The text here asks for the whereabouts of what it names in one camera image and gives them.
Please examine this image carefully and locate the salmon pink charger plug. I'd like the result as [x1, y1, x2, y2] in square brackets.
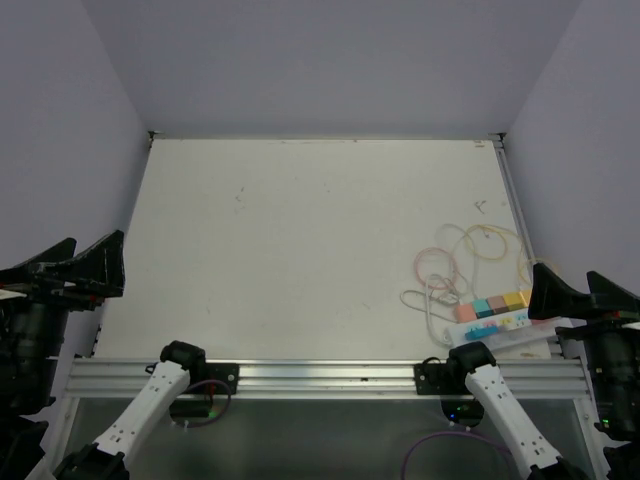
[453, 303, 477, 323]

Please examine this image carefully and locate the brown pink charger plug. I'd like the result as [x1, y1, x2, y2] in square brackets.
[487, 296, 510, 315]

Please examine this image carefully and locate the teal charger plug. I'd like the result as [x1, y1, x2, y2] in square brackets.
[471, 299, 494, 319]

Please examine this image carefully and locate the yellow usb cable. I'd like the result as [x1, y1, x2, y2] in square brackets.
[464, 224, 551, 284]

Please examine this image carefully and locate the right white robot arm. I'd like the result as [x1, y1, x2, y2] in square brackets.
[445, 263, 639, 479]

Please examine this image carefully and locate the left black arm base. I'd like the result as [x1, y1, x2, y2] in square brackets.
[138, 359, 239, 403]

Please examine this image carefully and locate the white power strip cord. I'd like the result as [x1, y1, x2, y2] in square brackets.
[400, 288, 451, 347]

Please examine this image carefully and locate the aluminium frame rail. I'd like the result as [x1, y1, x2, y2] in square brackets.
[64, 358, 589, 400]

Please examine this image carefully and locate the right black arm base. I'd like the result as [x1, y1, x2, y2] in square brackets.
[413, 357, 469, 396]

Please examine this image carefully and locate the white usb cable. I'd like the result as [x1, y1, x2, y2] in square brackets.
[434, 222, 484, 306]

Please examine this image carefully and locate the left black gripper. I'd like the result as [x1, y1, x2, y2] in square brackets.
[0, 226, 123, 408]

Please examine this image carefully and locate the yellow charger plug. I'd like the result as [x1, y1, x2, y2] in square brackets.
[502, 291, 526, 311]
[519, 289, 532, 308]

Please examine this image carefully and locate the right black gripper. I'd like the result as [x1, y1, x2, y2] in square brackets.
[529, 258, 640, 428]

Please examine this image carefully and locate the white power strip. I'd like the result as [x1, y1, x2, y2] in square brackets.
[445, 309, 558, 351]

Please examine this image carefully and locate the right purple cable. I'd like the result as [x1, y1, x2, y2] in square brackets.
[402, 430, 514, 480]

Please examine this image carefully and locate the blue flat plug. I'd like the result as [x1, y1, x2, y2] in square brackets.
[465, 325, 499, 342]

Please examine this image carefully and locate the pink usb cable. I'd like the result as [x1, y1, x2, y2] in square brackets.
[414, 246, 469, 301]

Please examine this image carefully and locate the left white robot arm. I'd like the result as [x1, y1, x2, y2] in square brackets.
[1, 230, 208, 479]

